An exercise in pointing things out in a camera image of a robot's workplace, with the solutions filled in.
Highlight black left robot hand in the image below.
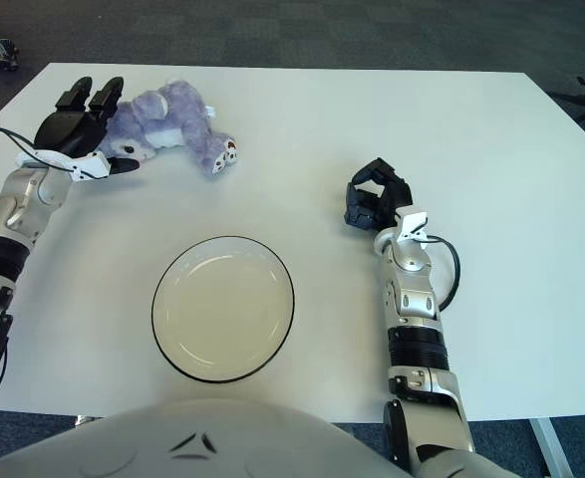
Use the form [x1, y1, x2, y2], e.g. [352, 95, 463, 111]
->
[33, 76, 142, 175]

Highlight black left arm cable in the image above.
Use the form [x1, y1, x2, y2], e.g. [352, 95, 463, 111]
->
[0, 123, 79, 414]

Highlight grey white sneaker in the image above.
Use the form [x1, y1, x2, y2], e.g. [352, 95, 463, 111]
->
[0, 38, 20, 70]

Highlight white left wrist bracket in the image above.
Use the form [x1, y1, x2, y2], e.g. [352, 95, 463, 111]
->
[16, 151, 110, 183]

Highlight white table leg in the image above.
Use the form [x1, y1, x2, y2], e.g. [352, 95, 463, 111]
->
[528, 417, 565, 478]

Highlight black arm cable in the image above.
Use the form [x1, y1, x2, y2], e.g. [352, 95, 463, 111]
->
[424, 233, 461, 313]
[0, 123, 79, 414]

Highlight white plate with black rim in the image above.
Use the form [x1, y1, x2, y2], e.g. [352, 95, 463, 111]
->
[150, 234, 297, 383]

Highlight silver robot torso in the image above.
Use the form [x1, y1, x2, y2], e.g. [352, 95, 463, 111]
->
[0, 397, 512, 478]

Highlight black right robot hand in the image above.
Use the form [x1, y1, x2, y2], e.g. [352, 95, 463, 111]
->
[343, 157, 416, 230]

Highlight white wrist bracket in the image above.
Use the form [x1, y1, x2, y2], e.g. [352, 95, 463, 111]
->
[16, 151, 110, 183]
[395, 211, 431, 245]

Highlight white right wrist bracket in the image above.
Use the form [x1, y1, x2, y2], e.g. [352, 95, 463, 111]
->
[395, 211, 431, 245]

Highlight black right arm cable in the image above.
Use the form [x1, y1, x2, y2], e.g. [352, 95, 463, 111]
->
[424, 233, 461, 313]

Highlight purple plush bunny doll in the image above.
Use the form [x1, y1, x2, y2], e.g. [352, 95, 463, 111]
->
[95, 79, 238, 178]

